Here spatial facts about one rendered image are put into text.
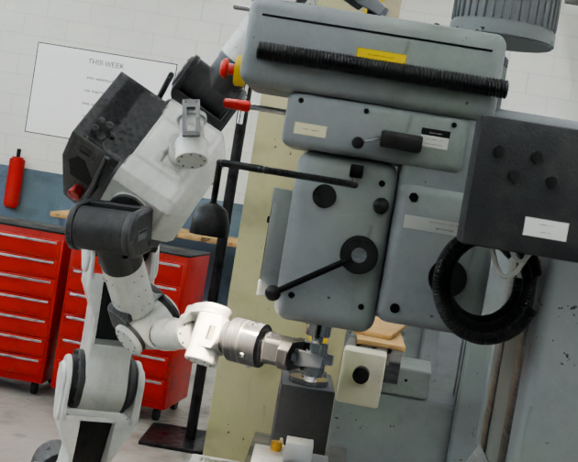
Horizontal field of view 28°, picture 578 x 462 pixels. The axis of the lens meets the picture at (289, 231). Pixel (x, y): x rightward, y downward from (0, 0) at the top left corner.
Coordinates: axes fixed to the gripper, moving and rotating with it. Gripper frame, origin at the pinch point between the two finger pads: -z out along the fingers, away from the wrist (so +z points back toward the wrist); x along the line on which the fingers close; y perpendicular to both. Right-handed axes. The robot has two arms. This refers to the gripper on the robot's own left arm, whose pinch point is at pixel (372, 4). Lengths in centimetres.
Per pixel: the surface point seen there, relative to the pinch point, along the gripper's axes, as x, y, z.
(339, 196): 9.7, -30.7, -20.9
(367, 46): 12.4, -6.3, -8.2
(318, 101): 13.4, -19.4, -7.6
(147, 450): -342, -260, 62
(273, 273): 5, -51, -19
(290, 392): -28, -77, -31
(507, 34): 2.4, 10.8, -24.7
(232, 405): -158, -138, 4
